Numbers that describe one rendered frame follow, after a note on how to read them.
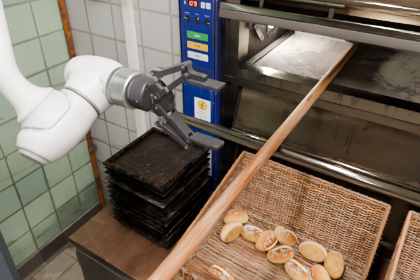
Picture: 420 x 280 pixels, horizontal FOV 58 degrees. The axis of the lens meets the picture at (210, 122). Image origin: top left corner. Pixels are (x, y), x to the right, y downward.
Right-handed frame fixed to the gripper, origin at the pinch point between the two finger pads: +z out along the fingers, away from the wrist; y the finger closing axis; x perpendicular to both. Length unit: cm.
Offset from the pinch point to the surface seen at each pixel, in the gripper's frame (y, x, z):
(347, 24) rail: -9.9, -41.0, 12.9
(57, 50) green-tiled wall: 25, -47, -115
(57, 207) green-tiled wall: 107, -25, -114
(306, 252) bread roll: 71, -38, 15
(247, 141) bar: 16.9, -17.6, -1.3
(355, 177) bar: 16.7, -17.9, 26.1
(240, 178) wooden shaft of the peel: 13.0, 0.3, 6.2
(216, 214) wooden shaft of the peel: 13.4, 11.3, 7.1
